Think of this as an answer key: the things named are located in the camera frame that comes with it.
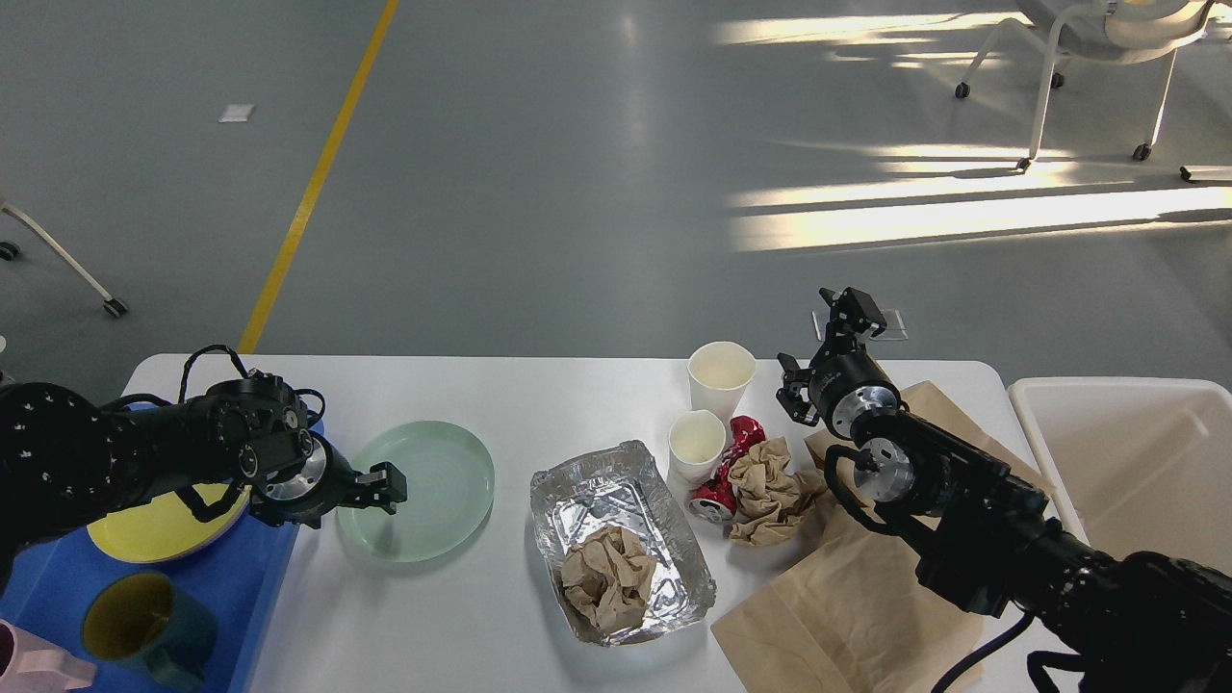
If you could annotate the crumpled brown paper in tray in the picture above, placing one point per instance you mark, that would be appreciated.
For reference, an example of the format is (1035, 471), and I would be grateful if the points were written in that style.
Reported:
(608, 579)

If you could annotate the white chair on castors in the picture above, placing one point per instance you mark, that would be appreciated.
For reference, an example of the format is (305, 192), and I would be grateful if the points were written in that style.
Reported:
(1108, 32)

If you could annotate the light green plate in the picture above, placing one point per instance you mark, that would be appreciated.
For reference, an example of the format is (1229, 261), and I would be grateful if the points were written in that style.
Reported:
(450, 485)

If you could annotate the white plastic bin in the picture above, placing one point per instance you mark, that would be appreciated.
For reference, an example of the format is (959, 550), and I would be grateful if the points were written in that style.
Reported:
(1140, 463)

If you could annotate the crushed red soda can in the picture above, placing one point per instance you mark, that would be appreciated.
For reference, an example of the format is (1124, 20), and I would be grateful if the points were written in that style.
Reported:
(715, 499)

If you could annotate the dark teal mug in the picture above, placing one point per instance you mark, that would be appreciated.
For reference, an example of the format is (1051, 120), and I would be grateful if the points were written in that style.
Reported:
(145, 623)

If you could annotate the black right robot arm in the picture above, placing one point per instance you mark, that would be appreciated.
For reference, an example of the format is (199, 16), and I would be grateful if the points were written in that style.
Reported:
(1146, 623)

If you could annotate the brown paper bag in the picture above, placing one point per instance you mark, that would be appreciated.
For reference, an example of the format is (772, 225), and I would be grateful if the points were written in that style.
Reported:
(849, 617)

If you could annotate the crumpled brown paper ball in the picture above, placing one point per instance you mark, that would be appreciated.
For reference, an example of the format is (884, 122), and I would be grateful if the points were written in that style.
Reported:
(772, 503)

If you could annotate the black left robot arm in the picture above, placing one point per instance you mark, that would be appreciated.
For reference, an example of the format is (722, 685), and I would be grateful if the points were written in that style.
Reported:
(66, 462)

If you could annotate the aluminium foil tray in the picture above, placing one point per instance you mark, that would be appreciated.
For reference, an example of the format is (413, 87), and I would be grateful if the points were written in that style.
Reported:
(620, 490)

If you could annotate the yellow plate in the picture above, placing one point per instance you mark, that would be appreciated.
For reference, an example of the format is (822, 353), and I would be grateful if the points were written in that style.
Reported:
(160, 531)

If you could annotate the small white paper cup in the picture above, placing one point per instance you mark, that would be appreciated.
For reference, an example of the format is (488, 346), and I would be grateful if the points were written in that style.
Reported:
(696, 441)

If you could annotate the pink mug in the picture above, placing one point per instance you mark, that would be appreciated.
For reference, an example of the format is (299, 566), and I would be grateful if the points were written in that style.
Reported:
(31, 664)

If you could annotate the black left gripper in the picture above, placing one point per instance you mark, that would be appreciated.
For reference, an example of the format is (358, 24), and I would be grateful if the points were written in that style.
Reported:
(304, 496)

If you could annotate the blue plastic tray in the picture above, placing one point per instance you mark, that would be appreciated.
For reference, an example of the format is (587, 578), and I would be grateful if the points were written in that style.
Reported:
(236, 578)

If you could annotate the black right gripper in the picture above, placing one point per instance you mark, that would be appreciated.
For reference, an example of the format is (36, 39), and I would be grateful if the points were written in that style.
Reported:
(849, 383)

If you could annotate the tall white paper cup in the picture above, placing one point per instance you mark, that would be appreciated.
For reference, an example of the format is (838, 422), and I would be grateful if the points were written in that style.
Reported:
(719, 374)

